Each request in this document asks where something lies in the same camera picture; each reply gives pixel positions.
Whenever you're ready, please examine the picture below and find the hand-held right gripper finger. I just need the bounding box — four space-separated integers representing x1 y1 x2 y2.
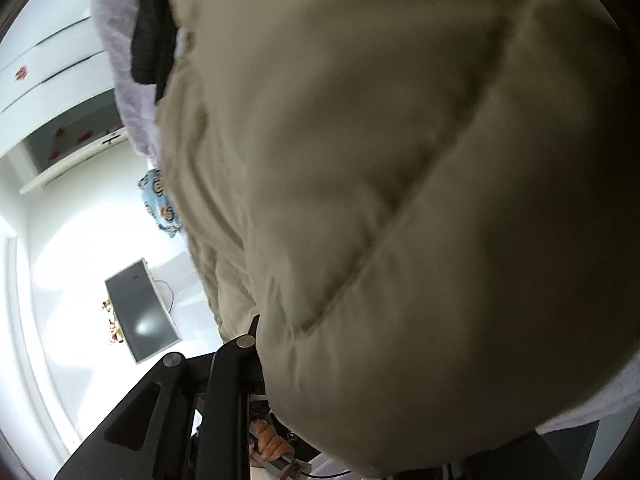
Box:
54 314 266 480

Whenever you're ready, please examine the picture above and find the beige puffer jacket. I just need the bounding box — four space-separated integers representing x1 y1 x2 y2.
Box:
155 0 640 478

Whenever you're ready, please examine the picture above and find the person's left hand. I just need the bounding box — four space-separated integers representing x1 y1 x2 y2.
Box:
250 420 297 463

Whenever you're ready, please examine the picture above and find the row of colourful figurines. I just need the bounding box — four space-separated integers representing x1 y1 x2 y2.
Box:
102 299 126 345

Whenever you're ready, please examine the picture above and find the blue printed cloth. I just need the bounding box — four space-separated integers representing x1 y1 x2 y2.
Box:
137 169 186 239

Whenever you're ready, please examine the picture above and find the black knitted garment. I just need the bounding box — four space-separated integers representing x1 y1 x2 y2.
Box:
125 0 181 103

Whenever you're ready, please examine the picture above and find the white wardrobe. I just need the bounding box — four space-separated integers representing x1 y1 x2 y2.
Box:
0 5 131 196

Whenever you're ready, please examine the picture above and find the television cable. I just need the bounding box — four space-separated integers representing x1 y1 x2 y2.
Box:
152 279 175 313

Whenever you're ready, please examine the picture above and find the wall-mounted television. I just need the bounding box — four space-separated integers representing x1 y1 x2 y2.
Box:
104 258 182 365

